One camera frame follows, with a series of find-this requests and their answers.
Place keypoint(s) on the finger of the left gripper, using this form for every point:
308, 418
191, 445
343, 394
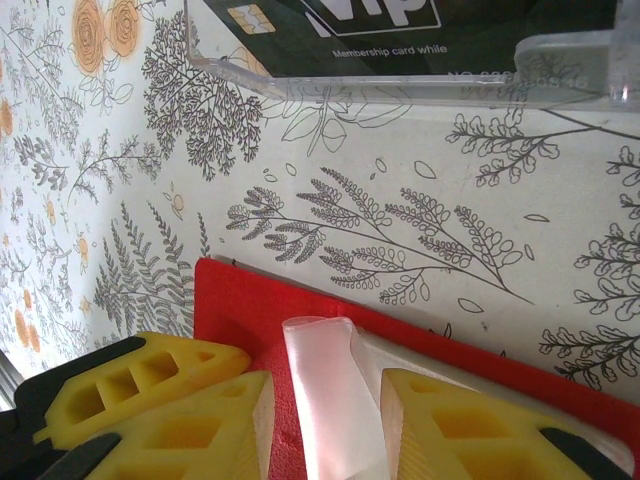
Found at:
150, 370

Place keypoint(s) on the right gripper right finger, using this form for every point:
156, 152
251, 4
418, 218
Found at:
475, 440

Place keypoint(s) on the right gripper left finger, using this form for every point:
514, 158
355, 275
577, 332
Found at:
200, 440

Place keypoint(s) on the red card holder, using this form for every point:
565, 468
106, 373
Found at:
240, 310

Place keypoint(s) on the black VIP card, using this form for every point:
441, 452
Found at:
400, 55

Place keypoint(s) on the clear plastic compartment box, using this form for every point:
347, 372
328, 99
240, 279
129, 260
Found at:
565, 55

